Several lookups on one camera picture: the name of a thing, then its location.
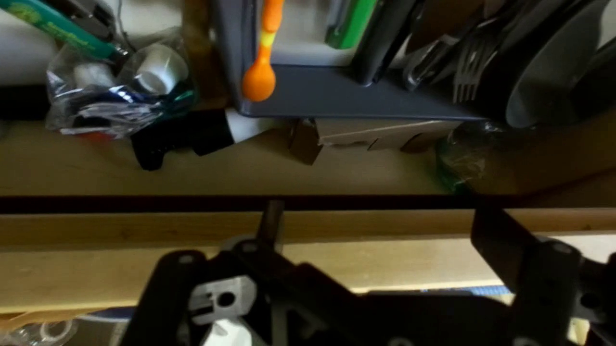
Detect metal forks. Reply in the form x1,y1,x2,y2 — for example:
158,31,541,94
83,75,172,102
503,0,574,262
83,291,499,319
403,14,512,104

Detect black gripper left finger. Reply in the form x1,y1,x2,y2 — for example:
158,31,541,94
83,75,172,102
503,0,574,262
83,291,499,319
256,200,285,250

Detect dark cutlery tray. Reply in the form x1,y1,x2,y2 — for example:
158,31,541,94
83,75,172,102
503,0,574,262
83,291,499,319
212,0,614,127

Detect orange handled utensil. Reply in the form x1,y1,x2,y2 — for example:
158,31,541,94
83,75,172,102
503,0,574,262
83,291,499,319
243,0,285,102

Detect green tube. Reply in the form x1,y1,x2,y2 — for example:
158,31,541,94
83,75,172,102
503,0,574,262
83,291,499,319
0,0,127,60

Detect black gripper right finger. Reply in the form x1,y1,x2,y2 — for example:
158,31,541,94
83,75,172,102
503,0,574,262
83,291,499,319
470,204,539,289

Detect open wooden drawer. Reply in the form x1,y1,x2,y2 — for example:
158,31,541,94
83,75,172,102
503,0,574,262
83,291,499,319
0,108,616,316

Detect brown cardboard box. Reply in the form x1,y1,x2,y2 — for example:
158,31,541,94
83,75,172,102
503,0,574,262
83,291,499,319
289,119,458,166

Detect green black handled utensil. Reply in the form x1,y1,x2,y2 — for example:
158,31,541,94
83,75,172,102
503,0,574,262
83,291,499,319
326,0,378,50

